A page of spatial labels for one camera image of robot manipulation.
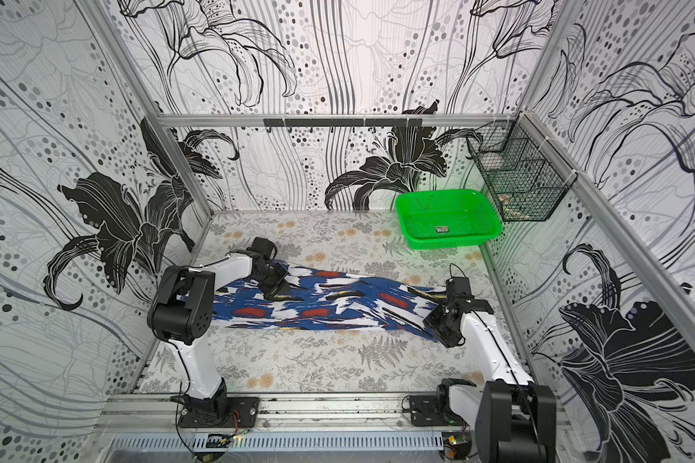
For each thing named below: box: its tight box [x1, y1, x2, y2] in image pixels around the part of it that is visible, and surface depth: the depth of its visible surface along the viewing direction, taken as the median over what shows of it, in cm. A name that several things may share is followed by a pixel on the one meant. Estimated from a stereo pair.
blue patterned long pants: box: [180, 265, 447, 340], surface depth 92 cm
